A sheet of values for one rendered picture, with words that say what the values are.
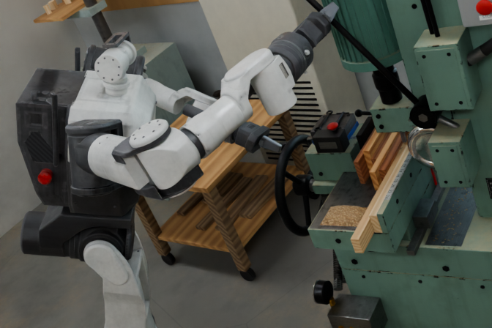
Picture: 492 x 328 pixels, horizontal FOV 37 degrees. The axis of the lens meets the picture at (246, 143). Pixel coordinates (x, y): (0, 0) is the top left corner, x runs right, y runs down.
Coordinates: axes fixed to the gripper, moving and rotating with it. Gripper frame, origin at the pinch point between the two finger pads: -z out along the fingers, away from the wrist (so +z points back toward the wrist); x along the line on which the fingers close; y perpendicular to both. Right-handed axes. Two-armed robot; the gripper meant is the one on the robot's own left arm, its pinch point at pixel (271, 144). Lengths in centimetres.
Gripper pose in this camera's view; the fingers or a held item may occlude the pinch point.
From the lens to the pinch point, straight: 210.6
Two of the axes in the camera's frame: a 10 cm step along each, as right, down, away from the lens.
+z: -8.8, -3.9, 2.7
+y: 2.6, -8.8, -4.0
